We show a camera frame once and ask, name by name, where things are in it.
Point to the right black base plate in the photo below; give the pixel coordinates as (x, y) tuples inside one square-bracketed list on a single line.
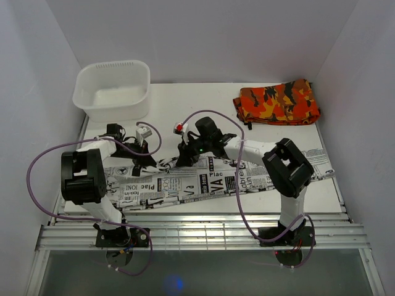
[(301, 237)]

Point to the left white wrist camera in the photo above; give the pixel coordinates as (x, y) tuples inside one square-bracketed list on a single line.
[(142, 133)]

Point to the white plastic basket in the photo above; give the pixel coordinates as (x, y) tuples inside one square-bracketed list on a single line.
[(114, 91)]

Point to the aluminium rail frame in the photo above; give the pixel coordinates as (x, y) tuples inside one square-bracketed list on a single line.
[(207, 248)]

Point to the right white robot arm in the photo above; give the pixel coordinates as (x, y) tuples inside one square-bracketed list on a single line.
[(288, 169)]

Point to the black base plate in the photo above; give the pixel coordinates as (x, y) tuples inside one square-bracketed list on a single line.
[(301, 237), (135, 239)]

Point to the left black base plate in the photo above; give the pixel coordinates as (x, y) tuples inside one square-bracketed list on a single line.
[(135, 239)]

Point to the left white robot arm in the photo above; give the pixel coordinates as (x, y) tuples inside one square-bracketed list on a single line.
[(83, 179)]

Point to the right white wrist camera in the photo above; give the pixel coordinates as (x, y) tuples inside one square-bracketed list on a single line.
[(182, 130)]

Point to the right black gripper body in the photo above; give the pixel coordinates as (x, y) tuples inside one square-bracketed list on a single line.
[(194, 149)]

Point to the newspaper print trousers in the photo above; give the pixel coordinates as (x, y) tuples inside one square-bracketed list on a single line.
[(166, 185)]

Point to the orange camouflage folded trousers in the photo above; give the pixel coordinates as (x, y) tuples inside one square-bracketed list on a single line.
[(287, 104)]

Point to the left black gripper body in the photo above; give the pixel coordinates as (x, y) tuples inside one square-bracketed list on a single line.
[(136, 160)]

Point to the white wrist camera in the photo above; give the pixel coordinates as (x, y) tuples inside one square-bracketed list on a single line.
[(142, 133), (182, 130)]

